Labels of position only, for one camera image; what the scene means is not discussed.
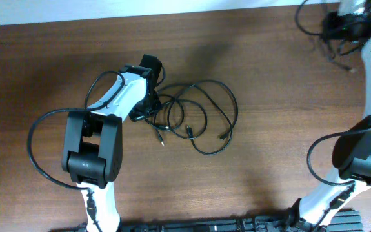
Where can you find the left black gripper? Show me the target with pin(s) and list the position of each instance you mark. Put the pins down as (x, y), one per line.
(137, 114)

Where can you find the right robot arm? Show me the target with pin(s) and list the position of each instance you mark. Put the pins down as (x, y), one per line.
(351, 156)

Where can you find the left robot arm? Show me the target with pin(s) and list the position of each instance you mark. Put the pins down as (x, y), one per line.
(93, 148)

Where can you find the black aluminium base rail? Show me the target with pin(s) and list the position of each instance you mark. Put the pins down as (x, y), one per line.
(343, 221)

